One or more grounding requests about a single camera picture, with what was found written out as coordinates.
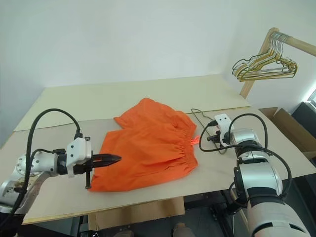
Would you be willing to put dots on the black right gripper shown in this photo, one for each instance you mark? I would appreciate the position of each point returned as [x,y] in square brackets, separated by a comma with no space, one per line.
[218,137]

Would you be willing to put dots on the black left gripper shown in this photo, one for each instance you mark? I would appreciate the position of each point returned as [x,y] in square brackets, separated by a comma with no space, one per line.
[81,169]

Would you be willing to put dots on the orange shorts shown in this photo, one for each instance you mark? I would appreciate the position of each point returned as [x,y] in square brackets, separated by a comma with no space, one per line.
[153,150]

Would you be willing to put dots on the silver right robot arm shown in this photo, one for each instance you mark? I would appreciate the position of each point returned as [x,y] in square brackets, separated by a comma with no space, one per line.
[261,172]

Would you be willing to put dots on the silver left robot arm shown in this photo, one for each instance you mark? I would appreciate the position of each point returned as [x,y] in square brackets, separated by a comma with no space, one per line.
[42,161]

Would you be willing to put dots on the flat cardboard box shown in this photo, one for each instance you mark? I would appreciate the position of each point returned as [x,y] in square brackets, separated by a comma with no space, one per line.
[138,213]

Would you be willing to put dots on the open cardboard box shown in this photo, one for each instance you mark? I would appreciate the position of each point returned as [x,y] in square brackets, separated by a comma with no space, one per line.
[291,128]

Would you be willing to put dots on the bunch of empty hangers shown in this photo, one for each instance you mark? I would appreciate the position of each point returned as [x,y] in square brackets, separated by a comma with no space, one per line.
[261,72]

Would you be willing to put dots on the black case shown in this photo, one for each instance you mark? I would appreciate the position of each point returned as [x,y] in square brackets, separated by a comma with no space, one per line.
[304,112]

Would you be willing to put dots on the wooden clothes rack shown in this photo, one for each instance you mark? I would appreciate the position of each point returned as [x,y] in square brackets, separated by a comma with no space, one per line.
[300,44]

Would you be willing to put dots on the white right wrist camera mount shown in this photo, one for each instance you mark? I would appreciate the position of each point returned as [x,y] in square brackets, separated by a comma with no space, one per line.
[223,122]

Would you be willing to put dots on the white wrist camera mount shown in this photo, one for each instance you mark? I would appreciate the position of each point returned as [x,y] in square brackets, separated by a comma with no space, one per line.
[223,122]
[77,150]

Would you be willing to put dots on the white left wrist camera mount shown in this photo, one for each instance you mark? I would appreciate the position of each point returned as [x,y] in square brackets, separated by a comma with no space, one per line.
[77,150]

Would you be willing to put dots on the black metal table frame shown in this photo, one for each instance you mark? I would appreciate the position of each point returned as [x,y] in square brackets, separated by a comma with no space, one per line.
[212,212]

